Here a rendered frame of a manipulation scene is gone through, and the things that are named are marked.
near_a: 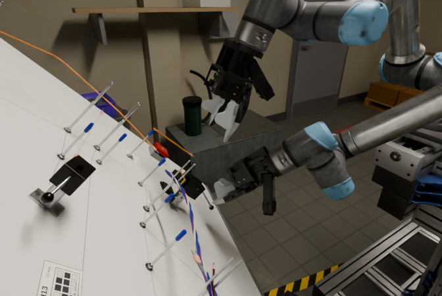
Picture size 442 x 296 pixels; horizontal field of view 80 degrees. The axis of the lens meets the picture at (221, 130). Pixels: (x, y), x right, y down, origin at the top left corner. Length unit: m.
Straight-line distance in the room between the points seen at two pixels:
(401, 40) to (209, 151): 1.58
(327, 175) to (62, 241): 0.54
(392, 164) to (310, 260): 1.16
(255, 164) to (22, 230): 0.50
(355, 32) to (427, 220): 0.85
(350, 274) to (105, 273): 1.49
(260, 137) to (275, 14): 1.94
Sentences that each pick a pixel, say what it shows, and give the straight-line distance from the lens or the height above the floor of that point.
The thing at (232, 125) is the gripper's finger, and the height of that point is 1.30.
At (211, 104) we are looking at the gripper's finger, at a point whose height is 1.32.
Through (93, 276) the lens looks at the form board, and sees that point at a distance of 0.41.
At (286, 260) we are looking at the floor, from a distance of 2.01.
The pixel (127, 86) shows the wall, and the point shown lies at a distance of 2.79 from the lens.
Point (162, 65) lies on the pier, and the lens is 2.65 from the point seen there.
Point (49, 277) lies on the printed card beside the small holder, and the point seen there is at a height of 1.27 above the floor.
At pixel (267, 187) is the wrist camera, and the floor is 1.12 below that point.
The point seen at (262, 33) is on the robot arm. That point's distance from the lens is 0.57.
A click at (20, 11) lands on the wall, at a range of 2.66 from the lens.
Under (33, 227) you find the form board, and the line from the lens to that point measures 0.41.
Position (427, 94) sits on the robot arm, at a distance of 0.79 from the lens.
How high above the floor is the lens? 1.54
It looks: 25 degrees down
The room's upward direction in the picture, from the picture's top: straight up
